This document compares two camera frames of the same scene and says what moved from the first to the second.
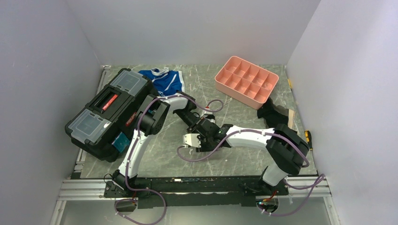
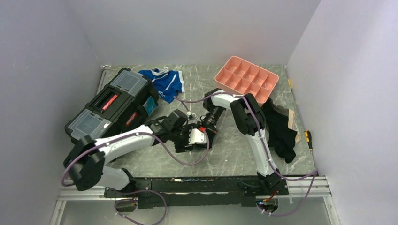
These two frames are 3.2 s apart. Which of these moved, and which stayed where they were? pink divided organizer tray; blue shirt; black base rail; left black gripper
Moved: left black gripper
Stayed: blue shirt; pink divided organizer tray; black base rail
